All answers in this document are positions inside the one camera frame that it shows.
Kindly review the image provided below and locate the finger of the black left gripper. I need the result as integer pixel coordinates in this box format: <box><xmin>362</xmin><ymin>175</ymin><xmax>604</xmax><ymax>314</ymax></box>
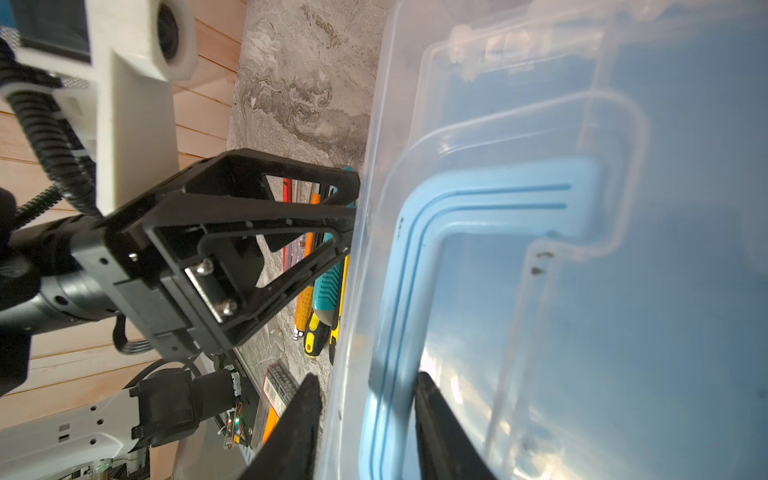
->
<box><xmin>101</xmin><ymin>149</ymin><xmax>360</xmax><ymax>240</ymax></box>
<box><xmin>143</xmin><ymin>203</ymin><xmax>355</xmax><ymax>351</ymax></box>

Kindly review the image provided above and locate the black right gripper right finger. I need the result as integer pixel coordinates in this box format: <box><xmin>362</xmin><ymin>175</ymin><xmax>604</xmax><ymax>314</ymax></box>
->
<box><xmin>415</xmin><ymin>372</ymin><xmax>495</xmax><ymax>479</ymax></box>

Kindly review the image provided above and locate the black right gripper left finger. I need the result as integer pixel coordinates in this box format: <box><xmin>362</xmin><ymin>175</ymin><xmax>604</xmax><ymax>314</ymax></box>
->
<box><xmin>239</xmin><ymin>374</ymin><xmax>323</xmax><ymax>480</ymax></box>

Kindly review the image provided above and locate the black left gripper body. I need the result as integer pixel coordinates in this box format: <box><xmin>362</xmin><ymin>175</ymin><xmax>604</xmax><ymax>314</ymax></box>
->
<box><xmin>70</xmin><ymin>203</ymin><xmax>240</xmax><ymax>360</ymax></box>

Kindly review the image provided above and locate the red handled tool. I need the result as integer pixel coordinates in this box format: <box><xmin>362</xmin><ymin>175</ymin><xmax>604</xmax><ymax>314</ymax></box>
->
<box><xmin>282</xmin><ymin>178</ymin><xmax>293</xmax><ymax>272</ymax></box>

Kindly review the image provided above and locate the blue clear-lid tool box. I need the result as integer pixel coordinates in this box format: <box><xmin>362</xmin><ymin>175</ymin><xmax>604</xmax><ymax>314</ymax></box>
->
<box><xmin>316</xmin><ymin>1</ymin><xmax>767</xmax><ymax>479</ymax></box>

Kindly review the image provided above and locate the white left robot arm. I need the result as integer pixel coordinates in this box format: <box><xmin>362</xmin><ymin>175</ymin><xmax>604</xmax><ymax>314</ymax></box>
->
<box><xmin>1</xmin><ymin>149</ymin><xmax>360</xmax><ymax>479</ymax></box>

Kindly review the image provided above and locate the yellow black screwdriver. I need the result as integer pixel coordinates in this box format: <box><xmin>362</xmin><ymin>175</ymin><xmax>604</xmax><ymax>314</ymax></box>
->
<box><xmin>304</xmin><ymin>313</ymin><xmax>331</xmax><ymax>357</ymax></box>

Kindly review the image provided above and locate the yellow black utility knife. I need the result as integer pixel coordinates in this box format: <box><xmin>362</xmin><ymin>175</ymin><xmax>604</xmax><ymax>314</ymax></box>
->
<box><xmin>328</xmin><ymin>256</ymin><xmax>350</xmax><ymax>365</ymax></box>

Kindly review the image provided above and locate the orange handled screwdriver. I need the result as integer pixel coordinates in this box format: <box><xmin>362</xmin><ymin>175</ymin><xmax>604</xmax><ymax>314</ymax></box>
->
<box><xmin>292</xmin><ymin>193</ymin><xmax>322</xmax><ymax>341</ymax></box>

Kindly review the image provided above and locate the teal handled tool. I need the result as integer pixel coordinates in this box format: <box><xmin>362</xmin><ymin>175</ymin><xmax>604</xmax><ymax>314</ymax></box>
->
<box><xmin>311</xmin><ymin>166</ymin><xmax>356</xmax><ymax>328</ymax></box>

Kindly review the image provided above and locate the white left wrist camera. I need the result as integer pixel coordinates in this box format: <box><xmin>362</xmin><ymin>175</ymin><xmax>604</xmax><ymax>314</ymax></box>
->
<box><xmin>1</xmin><ymin>1</ymin><xmax>198</xmax><ymax>217</ymax></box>

